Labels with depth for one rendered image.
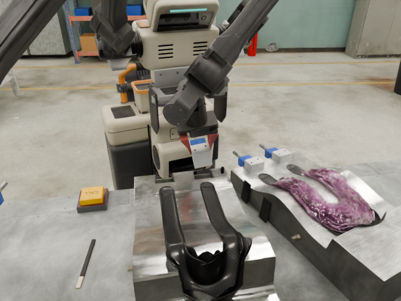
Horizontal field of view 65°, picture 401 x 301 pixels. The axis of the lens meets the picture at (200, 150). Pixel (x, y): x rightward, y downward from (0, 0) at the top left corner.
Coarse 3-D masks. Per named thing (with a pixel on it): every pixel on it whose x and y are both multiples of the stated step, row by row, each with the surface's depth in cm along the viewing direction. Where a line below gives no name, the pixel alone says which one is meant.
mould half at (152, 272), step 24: (216, 168) 91; (144, 192) 81; (192, 192) 81; (144, 216) 74; (192, 216) 74; (240, 216) 74; (144, 240) 64; (192, 240) 62; (216, 240) 61; (264, 240) 61; (144, 264) 56; (168, 264) 56; (264, 264) 58; (144, 288) 55; (168, 288) 56; (240, 288) 59; (264, 288) 59
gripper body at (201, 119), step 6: (198, 108) 73; (204, 108) 75; (192, 114) 74; (198, 114) 74; (204, 114) 75; (210, 114) 80; (192, 120) 75; (198, 120) 75; (204, 120) 76; (210, 120) 78; (216, 120) 78; (180, 126) 77; (186, 126) 77; (192, 126) 76; (198, 126) 76; (204, 126) 76; (210, 126) 76; (216, 126) 77; (180, 132) 76; (186, 132) 77
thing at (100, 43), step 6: (96, 42) 98; (102, 42) 99; (102, 48) 99; (126, 48) 98; (102, 54) 100; (108, 54) 99; (114, 54) 98; (120, 54) 99; (126, 54) 101; (132, 54) 102
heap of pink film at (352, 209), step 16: (320, 176) 84; (336, 176) 83; (304, 192) 77; (336, 192) 80; (352, 192) 80; (320, 208) 74; (336, 208) 75; (352, 208) 74; (368, 208) 77; (336, 224) 71; (352, 224) 71; (368, 224) 73
